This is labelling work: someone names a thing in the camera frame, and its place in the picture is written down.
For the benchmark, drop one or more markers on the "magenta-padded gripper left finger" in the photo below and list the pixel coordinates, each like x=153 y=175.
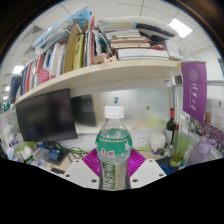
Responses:
x=80 y=173

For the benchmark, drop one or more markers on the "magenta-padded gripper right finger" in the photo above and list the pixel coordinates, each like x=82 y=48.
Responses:
x=146 y=173

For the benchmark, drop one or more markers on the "clear green-label drink bottle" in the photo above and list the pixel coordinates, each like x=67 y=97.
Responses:
x=113 y=143

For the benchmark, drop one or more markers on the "purple translucent water jug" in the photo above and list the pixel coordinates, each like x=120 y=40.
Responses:
x=200 y=153

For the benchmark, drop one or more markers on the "small blue box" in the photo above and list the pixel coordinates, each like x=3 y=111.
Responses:
x=55 y=155

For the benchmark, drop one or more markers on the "white round pot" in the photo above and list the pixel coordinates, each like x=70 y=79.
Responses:
x=158 y=141

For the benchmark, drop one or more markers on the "green drinking glass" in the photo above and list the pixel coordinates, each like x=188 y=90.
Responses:
x=178 y=153

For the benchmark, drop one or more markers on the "clear plastic container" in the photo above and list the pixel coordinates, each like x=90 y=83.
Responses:
x=41 y=155

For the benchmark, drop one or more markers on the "dark wine bottle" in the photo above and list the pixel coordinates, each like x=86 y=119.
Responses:
x=171 y=128

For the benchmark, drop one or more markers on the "black computer monitor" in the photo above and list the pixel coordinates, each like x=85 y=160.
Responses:
x=46 y=116

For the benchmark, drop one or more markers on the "group photo poster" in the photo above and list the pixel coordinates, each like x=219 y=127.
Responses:
x=213 y=130

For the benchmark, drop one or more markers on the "purple hanging pennant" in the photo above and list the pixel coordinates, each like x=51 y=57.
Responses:
x=194 y=90

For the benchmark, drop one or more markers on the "white wall socket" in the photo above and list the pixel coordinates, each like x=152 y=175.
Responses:
x=141 y=140

